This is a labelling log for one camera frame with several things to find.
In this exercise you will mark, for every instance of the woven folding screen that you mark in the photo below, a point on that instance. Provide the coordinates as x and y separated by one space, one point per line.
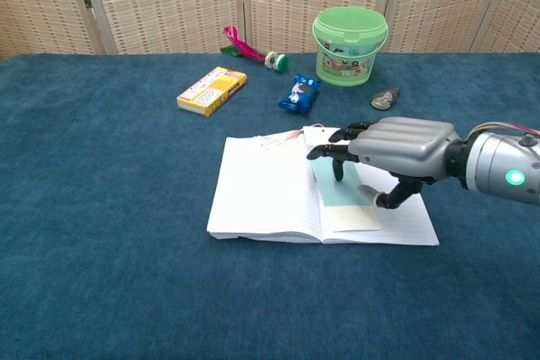
169 1

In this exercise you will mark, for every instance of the yellow card box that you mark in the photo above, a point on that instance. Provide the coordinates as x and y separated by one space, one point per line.
211 92

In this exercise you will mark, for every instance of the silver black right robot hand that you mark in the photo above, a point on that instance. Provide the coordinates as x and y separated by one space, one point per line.
405 145

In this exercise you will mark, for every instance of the pink feather shuttlecock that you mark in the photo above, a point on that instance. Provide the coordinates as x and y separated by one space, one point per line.
249 50

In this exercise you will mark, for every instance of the blue white tasselled bookmark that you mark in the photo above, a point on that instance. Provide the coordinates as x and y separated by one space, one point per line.
350 216

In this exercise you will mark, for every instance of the small dark correction tape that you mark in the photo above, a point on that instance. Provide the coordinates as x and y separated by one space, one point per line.
384 98

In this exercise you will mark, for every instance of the blue cookie packet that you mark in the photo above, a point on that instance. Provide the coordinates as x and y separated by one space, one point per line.
299 94

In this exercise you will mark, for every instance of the blue table cloth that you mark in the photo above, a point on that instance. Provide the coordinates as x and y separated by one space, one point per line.
105 208

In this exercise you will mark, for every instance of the green plastic bucket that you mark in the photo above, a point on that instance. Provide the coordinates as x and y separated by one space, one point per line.
348 65

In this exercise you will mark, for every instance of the white lined notebook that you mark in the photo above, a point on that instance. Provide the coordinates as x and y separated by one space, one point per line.
261 191

